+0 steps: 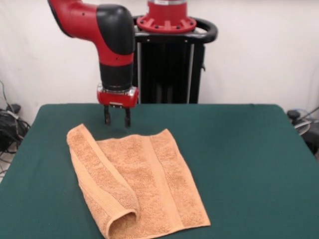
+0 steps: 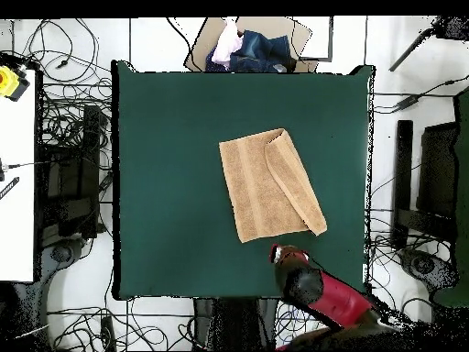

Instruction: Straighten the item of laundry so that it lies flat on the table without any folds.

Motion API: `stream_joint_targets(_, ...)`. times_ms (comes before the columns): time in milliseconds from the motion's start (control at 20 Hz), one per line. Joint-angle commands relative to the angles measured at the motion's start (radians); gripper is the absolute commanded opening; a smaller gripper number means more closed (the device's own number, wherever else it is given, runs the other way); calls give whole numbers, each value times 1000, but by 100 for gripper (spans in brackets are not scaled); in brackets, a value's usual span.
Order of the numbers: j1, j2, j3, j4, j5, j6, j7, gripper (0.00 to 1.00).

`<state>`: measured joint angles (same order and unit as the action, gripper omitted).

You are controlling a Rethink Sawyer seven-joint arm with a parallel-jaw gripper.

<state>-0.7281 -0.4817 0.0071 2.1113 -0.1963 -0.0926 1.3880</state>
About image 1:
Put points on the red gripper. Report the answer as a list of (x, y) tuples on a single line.
[(117, 99)]

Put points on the tan terry towel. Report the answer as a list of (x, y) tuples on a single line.
[(149, 186)]

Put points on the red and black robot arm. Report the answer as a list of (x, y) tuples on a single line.
[(104, 37)]

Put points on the dark green table cloth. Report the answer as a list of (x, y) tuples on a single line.
[(249, 174)]

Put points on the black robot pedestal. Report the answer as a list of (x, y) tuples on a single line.
[(169, 74)]

